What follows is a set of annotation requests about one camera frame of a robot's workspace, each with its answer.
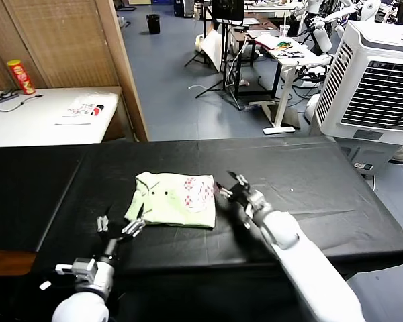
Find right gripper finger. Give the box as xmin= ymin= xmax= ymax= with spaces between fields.
xmin=214 ymin=182 xmax=233 ymax=199
xmin=226 ymin=170 xmax=250 ymax=189

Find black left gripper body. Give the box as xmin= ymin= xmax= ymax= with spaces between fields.
xmin=99 ymin=222 xmax=130 ymax=266

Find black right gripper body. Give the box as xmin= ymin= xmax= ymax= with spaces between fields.
xmin=226 ymin=182 xmax=256 ymax=211

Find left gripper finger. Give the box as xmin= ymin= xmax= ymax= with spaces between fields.
xmin=96 ymin=203 xmax=112 ymax=233
xmin=121 ymin=202 xmax=146 ymax=238

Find light green t-shirt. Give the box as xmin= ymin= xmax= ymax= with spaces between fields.
xmin=124 ymin=171 xmax=218 ymax=229

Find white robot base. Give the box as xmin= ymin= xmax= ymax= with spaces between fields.
xmin=304 ymin=92 xmax=323 ymax=123

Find black table cover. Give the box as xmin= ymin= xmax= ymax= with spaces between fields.
xmin=36 ymin=136 xmax=403 ymax=281
xmin=0 ymin=144 xmax=88 ymax=252

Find black monitor stand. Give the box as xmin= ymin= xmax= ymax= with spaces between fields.
xmin=195 ymin=19 xmax=249 ymax=111

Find folded white printed t-shirt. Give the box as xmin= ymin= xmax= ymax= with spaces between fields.
xmin=54 ymin=93 xmax=118 ymax=127

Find white side table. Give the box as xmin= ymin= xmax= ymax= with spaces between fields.
xmin=0 ymin=86 xmax=124 ymax=148

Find white leaning board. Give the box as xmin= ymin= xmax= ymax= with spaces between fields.
xmin=201 ymin=28 xmax=224 ymax=72

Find white pink desk cloth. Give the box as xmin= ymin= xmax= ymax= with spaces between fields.
xmin=254 ymin=34 xmax=281 ymax=51

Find white standing desk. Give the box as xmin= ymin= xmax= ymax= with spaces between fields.
xmin=254 ymin=32 xmax=334 ymax=136

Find white air cooler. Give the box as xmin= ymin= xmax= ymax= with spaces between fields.
xmin=314 ymin=20 xmax=403 ymax=175

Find white humanoid robot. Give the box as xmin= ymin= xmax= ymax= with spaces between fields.
xmin=333 ymin=0 xmax=382 ymax=37
xmin=291 ymin=0 xmax=334 ymax=56

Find red chips can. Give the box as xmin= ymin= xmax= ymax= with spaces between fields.
xmin=6 ymin=59 xmax=36 ymax=95

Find black monitor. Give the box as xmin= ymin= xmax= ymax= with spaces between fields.
xmin=212 ymin=0 xmax=246 ymax=25

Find black trash bin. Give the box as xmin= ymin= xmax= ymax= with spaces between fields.
xmin=146 ymin=13 xmax=161 ymax=35

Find wooden partition screen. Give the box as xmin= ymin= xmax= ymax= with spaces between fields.
xmin=0 ymin=0 xmax=150 ymax=142

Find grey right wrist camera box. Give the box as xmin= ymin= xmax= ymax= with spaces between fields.
xmin=244 ymin=189 xmax=273 ymax=217

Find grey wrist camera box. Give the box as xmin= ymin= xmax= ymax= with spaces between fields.
xmin=244 ymin=189 xmax=273 ymax=217
xmin=54 ymin=257 xmax=99 ymax=286

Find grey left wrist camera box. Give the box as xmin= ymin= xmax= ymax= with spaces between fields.
xmin=54 ymin=257 xmax=99 ymax=286

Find tangled black desk cables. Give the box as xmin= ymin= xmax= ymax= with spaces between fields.
xmin=277 ymin=48 xmax=306 ymax=60

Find thin black cable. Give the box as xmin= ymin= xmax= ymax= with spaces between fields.
xmin=0 ymin=94 xmax=44 ymax=113

